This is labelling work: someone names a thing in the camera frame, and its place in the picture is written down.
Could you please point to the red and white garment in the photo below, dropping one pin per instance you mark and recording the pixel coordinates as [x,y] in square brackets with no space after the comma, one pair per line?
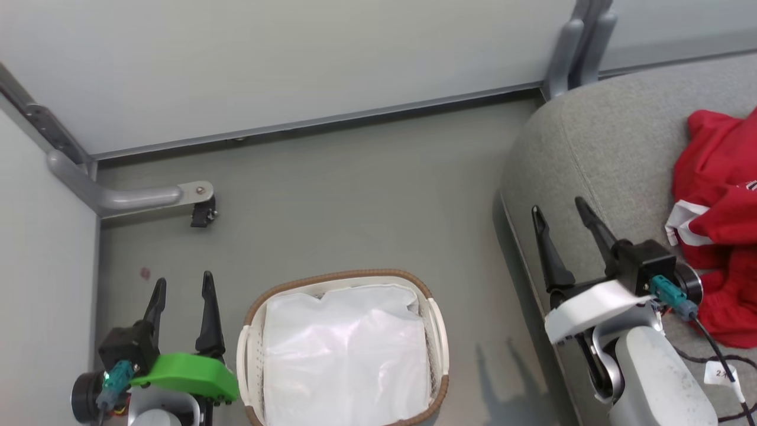
[724,195]

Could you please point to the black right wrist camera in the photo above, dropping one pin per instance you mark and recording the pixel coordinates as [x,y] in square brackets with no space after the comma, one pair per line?
[650,260]

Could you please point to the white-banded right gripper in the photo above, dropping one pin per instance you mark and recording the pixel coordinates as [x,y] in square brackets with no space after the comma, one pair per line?
[585,310]

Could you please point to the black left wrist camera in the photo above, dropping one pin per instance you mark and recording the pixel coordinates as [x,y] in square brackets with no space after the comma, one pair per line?
[124,346]

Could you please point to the wicker-rimmed white laundry basket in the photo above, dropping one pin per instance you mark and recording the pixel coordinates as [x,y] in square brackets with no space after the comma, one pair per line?
[437,331]

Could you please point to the grey partition foot with caster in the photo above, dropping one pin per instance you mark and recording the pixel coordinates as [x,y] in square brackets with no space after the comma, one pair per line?
[118,200]

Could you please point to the white basket liner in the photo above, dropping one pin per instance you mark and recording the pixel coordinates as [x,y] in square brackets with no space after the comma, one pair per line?
[349,355]

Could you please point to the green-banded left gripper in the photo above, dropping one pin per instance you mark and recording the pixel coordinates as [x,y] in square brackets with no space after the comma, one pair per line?
[189,373]

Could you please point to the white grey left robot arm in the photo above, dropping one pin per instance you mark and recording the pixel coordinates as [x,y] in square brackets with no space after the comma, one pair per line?
[159,414]

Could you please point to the grey fabric sofa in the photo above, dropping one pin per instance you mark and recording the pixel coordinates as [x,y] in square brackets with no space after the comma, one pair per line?
[603,148]

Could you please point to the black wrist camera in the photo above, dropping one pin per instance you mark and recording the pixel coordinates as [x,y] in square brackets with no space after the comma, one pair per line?
[124,346]
[650,260]

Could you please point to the grey partition corner foot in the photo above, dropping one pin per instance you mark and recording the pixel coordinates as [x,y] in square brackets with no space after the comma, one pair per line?
[568,53]

